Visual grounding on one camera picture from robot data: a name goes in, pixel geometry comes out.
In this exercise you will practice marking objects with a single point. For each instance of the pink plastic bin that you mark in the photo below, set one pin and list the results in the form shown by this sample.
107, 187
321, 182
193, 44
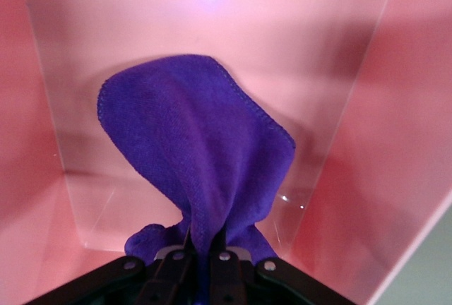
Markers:
370, 72

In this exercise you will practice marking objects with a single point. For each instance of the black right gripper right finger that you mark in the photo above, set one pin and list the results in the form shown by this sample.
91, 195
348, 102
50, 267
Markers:
254, 280

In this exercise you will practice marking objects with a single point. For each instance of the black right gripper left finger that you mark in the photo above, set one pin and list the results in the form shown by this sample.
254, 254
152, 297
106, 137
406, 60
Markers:
141, 284

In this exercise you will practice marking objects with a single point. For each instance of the purple microfiber cloth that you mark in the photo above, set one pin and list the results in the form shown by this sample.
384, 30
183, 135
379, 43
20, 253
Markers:
197, 149

